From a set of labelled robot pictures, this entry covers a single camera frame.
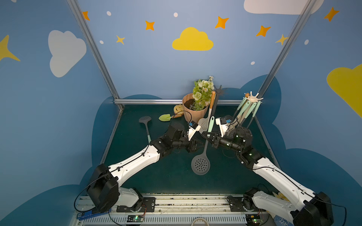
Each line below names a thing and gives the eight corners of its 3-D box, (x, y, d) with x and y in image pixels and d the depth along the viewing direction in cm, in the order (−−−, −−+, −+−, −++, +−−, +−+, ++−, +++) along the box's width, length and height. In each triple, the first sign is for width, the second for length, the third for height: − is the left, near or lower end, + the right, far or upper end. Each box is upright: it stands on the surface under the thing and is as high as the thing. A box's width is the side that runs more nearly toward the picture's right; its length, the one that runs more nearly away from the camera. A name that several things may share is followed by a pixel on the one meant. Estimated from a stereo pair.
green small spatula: (158, 121, 114) (158, 119, 112) (159, 115, 118) (159, 114, 116) (181, 121, 114) (181, 119, 113) (181, 115, 118) (181, 114, 116)
